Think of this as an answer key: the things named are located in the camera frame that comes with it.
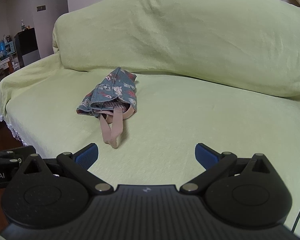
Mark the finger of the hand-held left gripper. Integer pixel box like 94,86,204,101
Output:
0,146,37,167

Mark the green covered sofa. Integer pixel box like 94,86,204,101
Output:
0,0,300,238

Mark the blue printed fabric shopping bag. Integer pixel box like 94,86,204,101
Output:
77,67,138,148

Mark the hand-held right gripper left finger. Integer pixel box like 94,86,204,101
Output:
16,143,113,195

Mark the white shelf cart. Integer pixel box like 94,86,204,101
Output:
0,52,16,80

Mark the black refrigerator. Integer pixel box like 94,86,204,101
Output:
14,28,40,68

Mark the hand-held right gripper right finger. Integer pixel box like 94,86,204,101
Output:
179,143,278,195

